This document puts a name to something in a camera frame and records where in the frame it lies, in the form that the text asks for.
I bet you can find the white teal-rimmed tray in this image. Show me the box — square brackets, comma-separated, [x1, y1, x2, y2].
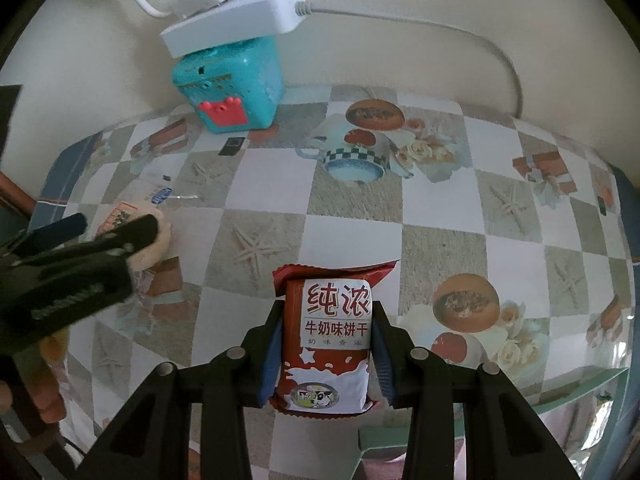
[357, 366, 632, 480]

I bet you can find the white power cable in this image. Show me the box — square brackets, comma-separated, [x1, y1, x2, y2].
[294, 0, 525, 120]

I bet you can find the checkered tablecloth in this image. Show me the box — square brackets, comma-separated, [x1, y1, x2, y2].
[34, 86, 639, 457]

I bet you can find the red milk biscuit packet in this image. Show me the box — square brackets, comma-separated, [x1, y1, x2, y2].
[270, 261, 396, 419]

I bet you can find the bun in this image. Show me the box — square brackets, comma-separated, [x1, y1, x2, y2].
[96, 202, 171, 273]

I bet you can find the teal toy box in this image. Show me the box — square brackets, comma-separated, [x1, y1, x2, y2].
[172, 37, 284, 134]

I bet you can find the person's hand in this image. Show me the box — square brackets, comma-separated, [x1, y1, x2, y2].
[21, 358, 67, 424]

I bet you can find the white power strip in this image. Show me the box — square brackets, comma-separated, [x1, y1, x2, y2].
[160, 0, 305, 58]

